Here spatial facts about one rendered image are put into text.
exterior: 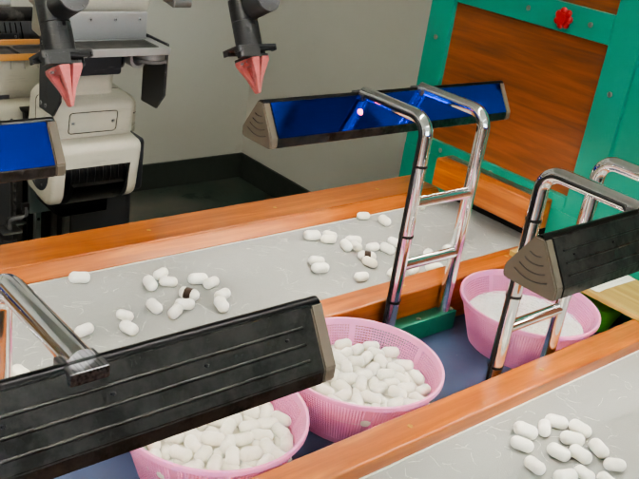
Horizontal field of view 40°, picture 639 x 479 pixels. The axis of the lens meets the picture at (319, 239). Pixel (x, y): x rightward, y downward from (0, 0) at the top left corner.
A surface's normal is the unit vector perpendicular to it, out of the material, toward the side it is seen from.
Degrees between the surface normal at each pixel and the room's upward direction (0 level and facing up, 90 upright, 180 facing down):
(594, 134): 90
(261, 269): 0
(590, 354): 0
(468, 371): 0
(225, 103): 90
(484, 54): 90
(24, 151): 58
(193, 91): 90
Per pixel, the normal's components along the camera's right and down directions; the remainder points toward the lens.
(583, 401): 0.14, -0.90
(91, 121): 0.61, 0.52
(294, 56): -0.76, 0.16
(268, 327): 0.62, -0.15
